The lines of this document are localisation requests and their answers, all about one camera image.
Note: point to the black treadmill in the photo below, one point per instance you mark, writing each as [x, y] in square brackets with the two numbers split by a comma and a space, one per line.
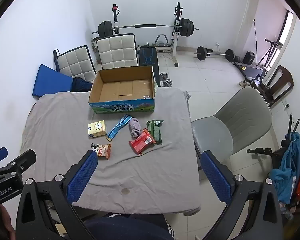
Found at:
[250, 73]

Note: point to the white padded chair left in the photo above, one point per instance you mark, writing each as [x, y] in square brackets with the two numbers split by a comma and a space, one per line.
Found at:
[76, 62]

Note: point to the dumbbell pair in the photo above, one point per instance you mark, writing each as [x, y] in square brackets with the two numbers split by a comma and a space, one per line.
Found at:
[165, 81]

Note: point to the green snack packet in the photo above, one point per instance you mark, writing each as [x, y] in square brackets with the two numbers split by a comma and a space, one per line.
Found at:
[153, 126]

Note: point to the dark wooden chair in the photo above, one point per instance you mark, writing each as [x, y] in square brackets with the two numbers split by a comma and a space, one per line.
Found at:
[278, 86]

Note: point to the blue foam mat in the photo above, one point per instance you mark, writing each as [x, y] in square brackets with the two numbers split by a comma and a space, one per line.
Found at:
[49, 81]

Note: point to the blue snack packet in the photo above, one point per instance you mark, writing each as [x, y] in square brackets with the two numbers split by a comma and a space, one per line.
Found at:
[122, 123]

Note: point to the lilac cloth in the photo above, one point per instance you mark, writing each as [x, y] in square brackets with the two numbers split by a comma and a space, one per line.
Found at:
[135, 127]

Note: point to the floor barbell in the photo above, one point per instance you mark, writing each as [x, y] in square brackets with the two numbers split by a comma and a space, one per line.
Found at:
[202, 53]

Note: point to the white padded chair right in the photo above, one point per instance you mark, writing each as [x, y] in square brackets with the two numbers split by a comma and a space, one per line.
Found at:
[117, 51]

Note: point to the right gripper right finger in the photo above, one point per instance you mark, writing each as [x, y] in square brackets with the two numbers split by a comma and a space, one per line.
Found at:
[263, 220]

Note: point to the dark blue garment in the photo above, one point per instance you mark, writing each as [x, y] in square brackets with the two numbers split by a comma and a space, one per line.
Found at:
[80, 85]

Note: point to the red snack packet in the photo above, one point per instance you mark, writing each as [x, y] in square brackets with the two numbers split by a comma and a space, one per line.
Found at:
[142, 142]

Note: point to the orange snack packet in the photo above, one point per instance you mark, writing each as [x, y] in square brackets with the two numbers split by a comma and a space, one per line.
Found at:
[103, 151]

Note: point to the barbell on rack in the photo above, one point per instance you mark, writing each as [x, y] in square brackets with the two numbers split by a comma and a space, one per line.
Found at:
[184, 28]

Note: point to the black speaker box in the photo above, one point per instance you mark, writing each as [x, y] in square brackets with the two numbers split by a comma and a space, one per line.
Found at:
[249, 58]

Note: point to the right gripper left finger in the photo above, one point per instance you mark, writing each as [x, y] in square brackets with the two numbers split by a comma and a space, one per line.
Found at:
[34, 220]

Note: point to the grey shell chair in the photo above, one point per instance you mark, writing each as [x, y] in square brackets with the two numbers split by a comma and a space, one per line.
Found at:
[244, 119]

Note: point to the black weight bench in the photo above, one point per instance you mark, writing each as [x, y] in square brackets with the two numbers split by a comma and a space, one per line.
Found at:
[148, 57]

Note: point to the white padded chair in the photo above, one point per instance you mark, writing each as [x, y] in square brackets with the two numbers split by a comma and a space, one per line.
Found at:
[117, 51]
[76, 62]

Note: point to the open cardboard box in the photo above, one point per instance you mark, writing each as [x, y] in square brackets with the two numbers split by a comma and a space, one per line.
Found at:
[126, 89]

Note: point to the white bench press rack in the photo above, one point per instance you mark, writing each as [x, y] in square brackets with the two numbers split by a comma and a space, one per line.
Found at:
[175, 33]

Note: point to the yellow tissue pack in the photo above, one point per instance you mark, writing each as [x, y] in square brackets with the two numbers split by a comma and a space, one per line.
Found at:
[97, 129]

